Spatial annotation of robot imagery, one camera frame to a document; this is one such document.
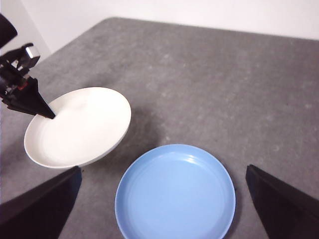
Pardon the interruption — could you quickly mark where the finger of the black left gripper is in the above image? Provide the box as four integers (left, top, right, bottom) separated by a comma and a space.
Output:
6, 99, 40, 117
14, 77, 56, 120

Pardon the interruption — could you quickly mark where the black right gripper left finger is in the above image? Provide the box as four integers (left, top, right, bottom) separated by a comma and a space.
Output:
0, 166, 82, 239

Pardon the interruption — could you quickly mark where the pale grey left camera box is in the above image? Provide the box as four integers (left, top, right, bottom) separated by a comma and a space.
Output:
21, 43, 41, 70

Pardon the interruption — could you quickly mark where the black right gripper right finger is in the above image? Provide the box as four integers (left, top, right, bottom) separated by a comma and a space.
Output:
245, 164, 319, 239

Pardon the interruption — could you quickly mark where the white round plate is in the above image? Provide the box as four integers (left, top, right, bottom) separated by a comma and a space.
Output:
23, 87, 132, 169

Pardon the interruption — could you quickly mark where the blue round plate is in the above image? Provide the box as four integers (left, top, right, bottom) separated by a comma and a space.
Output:
114, 143, 236, 239

